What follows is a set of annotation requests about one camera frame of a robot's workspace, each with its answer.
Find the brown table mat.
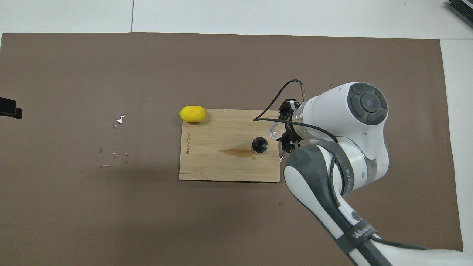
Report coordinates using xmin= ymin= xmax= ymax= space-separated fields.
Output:
xmin=0 ymin=33 xmax=465 ymax=266

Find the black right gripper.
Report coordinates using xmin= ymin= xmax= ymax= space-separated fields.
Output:
xmin=276 ymin=98 xmax=300 ymax=154

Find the wooden cutting board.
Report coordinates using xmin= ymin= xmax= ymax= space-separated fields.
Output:
xmin=179 ymin=109 xmax=286 ymax=183

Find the clear glass cup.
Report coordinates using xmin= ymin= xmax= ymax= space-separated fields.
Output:
xmin=267 ymin=120 xmax=287 ymax=140

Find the grey ribbed device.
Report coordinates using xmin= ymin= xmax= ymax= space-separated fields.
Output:
xmin=445 ymin=0 xmax=473 ymax=23

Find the yellow lemon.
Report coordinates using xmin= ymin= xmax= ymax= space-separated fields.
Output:
xmin=179 ymin=106 xmax=207 ymax=123

